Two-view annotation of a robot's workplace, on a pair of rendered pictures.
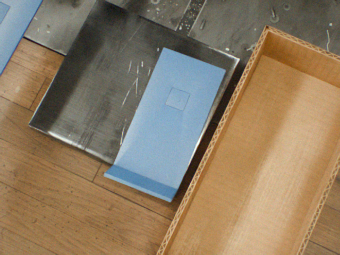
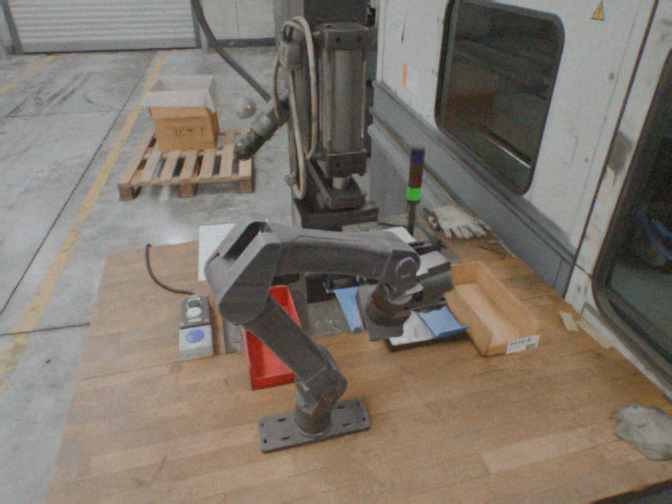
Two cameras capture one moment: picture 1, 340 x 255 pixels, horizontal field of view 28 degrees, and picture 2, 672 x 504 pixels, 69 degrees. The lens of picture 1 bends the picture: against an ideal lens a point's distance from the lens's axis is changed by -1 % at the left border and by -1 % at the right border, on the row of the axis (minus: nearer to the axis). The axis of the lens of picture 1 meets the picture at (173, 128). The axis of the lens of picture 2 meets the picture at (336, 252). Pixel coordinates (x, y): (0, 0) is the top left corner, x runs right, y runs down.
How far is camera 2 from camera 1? 0.82 m
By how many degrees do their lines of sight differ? 48
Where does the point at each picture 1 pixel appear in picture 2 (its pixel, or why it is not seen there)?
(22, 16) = not seen: hidden behind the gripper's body
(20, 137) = (390, 357)
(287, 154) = (478, 306)
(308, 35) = not seen: hidden behind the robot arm
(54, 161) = (412, 356)
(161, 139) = (440, 320)
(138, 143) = (435, 326)
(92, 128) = (415, 332)
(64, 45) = not seen: hidden behind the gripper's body
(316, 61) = (459, 271)
